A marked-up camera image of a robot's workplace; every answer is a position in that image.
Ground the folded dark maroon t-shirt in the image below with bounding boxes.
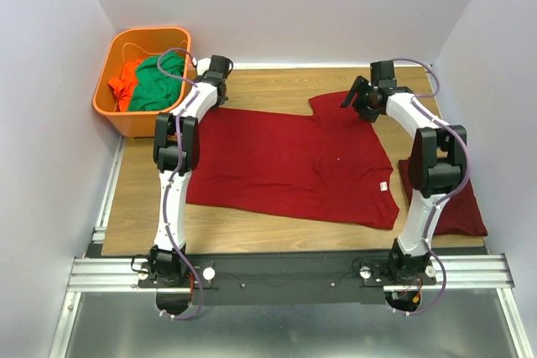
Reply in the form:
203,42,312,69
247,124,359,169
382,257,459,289
397,158,489,238

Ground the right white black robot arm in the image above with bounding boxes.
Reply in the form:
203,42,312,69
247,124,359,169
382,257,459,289
341,60,469,284

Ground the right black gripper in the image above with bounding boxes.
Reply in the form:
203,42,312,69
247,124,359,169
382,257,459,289
338,75,379,124

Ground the green t-shirt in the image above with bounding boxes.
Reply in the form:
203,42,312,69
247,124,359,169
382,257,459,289
127,55,182,112

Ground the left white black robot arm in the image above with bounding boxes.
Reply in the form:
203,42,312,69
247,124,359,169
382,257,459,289
133,55,234,288

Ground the orange plastic bin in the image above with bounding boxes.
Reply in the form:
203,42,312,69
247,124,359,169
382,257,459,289
92,26,191,137

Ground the red t-shirt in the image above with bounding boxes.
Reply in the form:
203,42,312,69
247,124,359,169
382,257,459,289
187,92,399,230

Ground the orange t-shirt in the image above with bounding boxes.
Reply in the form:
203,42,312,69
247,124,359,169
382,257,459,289
108,60,143,112

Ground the aluminium frame rail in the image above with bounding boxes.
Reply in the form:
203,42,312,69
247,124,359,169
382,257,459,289
47,135,143,358

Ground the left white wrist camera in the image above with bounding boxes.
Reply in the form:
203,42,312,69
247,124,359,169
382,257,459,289
196,57,211,75

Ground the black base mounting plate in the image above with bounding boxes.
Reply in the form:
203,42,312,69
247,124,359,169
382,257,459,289
138,249,429,314

